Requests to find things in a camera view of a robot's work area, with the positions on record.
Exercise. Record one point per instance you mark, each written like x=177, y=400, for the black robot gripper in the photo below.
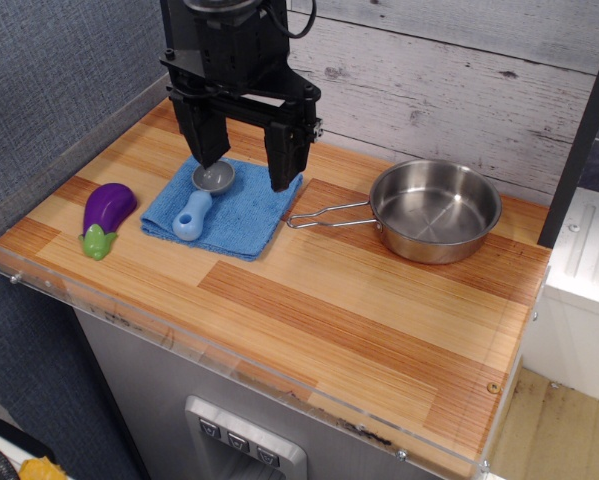
x=241, y=71

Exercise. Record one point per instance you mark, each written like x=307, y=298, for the blue and grey toy spoon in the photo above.
x=208, y=183

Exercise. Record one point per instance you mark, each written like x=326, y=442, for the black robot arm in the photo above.
x=229, y=60

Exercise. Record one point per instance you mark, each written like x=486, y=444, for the blue folded cloth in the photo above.
x=240, y=223

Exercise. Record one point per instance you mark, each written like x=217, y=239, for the purple toy eggplant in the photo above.
x=107, y=207

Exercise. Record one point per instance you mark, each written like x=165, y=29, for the stainless steel pan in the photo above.
x=432, y=212

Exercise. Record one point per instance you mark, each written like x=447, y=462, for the grey toy fridge cabinet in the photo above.
x=151, y=383

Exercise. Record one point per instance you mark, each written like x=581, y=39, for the silver dispenser button panel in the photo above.
x=230, y=447

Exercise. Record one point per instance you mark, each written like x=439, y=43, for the white toy sink unit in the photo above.
x=561, y=341

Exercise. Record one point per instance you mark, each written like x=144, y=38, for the yellow and black object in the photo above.
x=19, y=447

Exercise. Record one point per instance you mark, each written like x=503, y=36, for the clear acrylic guard rail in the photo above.
x=413, y=359

